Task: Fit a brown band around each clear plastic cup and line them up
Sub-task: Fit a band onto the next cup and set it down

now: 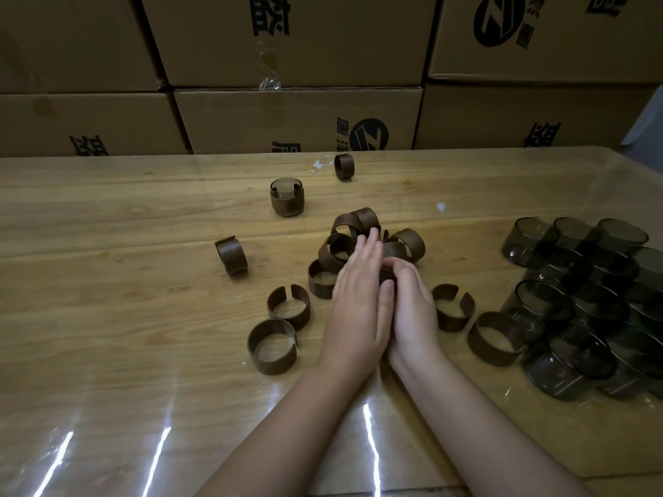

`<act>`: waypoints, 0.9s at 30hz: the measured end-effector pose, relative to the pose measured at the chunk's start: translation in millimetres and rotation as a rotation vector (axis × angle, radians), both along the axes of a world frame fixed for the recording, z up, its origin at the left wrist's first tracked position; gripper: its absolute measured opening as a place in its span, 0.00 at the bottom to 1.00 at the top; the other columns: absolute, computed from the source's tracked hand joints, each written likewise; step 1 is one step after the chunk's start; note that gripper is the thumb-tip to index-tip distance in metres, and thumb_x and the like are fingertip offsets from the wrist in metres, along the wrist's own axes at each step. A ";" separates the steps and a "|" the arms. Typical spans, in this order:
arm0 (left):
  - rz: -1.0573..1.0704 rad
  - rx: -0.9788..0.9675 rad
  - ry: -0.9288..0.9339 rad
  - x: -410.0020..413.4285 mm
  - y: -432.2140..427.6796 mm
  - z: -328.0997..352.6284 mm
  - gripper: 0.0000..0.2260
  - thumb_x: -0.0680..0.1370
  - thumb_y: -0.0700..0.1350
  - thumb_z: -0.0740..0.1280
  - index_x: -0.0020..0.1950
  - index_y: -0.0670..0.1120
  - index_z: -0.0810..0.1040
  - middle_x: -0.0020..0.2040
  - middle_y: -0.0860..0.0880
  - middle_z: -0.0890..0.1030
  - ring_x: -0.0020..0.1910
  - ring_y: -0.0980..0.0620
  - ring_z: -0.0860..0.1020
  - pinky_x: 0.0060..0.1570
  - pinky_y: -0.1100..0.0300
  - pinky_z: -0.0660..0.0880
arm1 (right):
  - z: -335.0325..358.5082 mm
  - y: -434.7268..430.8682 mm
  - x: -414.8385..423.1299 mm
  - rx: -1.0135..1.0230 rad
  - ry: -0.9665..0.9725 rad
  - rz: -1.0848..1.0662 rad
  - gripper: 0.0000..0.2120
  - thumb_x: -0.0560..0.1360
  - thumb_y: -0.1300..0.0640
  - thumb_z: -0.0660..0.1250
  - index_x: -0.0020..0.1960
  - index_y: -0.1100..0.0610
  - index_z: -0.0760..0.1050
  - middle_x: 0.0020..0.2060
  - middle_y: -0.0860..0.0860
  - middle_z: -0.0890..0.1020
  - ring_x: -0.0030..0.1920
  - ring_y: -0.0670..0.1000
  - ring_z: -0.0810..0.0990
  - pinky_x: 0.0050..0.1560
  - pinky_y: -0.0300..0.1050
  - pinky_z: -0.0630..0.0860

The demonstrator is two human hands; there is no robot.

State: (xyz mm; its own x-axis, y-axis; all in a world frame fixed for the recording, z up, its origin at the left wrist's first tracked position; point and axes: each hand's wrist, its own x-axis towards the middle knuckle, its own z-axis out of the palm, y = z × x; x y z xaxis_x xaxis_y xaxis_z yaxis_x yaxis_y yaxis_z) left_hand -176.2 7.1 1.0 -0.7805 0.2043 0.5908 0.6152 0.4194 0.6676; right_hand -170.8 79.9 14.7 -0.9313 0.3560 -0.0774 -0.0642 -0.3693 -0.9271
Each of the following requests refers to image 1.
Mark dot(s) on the person's right hand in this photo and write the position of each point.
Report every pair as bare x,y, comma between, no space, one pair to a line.
417,326

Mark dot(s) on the person's left hand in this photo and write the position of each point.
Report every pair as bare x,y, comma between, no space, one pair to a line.
357,315

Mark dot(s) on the cluster of smoky glass cups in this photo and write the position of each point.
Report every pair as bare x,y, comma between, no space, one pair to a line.
585,315

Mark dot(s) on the person's left forearm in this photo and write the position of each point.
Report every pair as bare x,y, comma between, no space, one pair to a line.
290,439

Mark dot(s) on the person's right forearm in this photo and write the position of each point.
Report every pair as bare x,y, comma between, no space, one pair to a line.
481,439

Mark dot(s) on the white paper scrap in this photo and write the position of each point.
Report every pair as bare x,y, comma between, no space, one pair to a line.
317,165

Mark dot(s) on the stack of brown cardboard boxes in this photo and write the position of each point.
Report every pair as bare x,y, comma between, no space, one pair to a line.
290,119

